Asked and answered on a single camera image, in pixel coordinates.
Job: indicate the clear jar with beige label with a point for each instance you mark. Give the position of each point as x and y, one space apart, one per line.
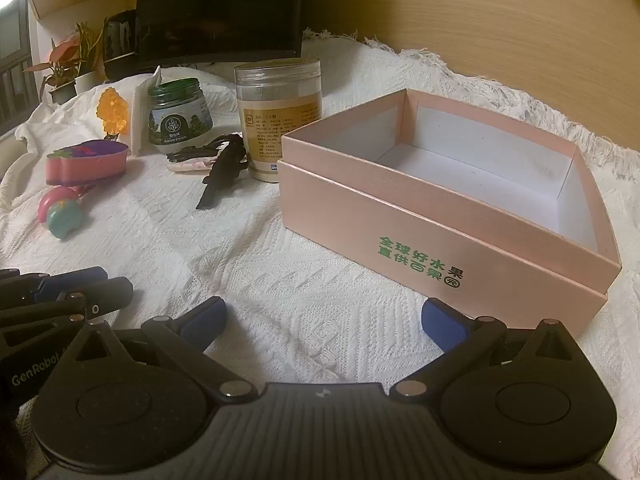
280 120

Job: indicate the white tissue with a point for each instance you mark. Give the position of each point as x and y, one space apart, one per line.
140 110

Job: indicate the white textured blanket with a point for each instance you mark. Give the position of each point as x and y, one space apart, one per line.
200 260

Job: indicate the pink and teal toy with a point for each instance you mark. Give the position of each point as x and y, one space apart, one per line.
65 217

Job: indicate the orange artificial flower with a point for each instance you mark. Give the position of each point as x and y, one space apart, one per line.
112 107

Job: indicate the dark window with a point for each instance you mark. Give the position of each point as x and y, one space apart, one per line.
15 70

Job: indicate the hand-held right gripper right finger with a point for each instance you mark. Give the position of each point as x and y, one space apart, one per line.
440 322

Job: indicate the pink cardboard box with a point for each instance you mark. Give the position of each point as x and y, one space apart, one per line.
350 220

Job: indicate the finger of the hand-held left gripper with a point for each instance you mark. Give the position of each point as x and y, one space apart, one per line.
75 280
107 291

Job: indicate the red-leaved potted plant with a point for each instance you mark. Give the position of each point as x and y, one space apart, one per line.
57 67

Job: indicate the black ribbon bow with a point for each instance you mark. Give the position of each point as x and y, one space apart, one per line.
225 170

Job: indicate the dark vase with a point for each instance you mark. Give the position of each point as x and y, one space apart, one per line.
120 40

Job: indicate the green-lidded jar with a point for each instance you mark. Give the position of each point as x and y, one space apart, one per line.
177 125

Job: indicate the pink and purple soft toy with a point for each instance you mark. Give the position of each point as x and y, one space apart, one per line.
85 162

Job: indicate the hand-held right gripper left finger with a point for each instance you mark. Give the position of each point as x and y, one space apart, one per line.
207 320

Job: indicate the black monitor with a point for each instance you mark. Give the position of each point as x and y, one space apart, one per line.
220 10

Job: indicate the green plant in white pot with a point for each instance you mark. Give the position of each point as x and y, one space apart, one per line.
90 55

